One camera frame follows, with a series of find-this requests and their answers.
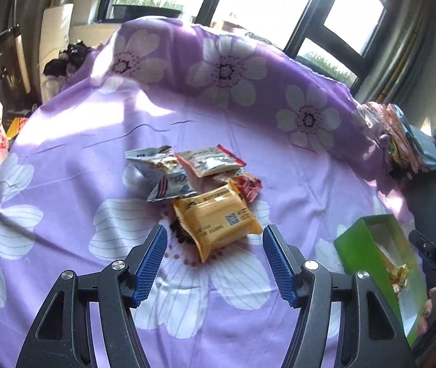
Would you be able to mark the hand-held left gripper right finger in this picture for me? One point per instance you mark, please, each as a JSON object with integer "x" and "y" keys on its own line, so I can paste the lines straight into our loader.
{"x": 279, "y": 264}

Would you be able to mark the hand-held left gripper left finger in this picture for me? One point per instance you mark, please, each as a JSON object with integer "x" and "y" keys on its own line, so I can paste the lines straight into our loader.
{"x": 148, "y": 264}

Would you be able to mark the small yellow snack packet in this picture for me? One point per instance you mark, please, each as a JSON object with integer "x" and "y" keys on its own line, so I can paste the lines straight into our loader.
{"x": 398, "y": 274}

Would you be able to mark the green cardboard box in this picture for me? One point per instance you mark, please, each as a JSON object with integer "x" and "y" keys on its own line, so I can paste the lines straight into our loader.
{"x": 352, "y": 245}

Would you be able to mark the yellow cake packet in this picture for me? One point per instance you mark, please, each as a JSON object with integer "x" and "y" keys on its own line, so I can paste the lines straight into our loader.
{"x": 214, "y": 218}

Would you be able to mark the red orange snack packet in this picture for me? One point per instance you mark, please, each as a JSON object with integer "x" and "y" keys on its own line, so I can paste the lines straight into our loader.
{"x": 246, "y": 186}

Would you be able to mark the white blue nut packet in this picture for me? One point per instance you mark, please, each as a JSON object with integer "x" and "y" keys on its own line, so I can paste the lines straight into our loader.
{"x": 164, "y": 178}

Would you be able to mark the silver red-edged snack packet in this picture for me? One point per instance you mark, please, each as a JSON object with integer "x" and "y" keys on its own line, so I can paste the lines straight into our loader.
{"x": 206, "y": 161}

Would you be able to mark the person's right hand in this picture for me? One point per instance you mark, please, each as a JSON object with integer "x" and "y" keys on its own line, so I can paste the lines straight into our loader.
{"x": 427, "y": 312}

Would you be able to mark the pile of folded clothes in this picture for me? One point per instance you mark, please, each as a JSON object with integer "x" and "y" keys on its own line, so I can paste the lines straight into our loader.
{"x": 402, "y": 138}

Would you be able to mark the purple floral bedsheet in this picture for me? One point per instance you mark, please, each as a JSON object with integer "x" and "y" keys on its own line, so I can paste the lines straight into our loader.
{"x": 241, "y": 122}

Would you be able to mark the yellow red box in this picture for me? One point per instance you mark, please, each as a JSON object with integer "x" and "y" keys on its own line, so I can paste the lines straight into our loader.
{"x": 18, "y": 126}

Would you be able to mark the pile of dark clothes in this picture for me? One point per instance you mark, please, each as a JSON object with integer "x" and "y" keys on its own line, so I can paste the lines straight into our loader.
{"x": 70, "y": 57}

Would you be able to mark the black appliance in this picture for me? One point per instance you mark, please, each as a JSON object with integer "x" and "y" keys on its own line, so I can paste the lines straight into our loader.
{"x": 12, "y": 61}

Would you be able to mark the white board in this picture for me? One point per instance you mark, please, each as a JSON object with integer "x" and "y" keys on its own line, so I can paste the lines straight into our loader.
{"x": 55, "y": 34}

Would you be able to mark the window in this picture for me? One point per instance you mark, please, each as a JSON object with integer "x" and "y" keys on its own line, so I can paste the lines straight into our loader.
{"x": 264, "y": 4}

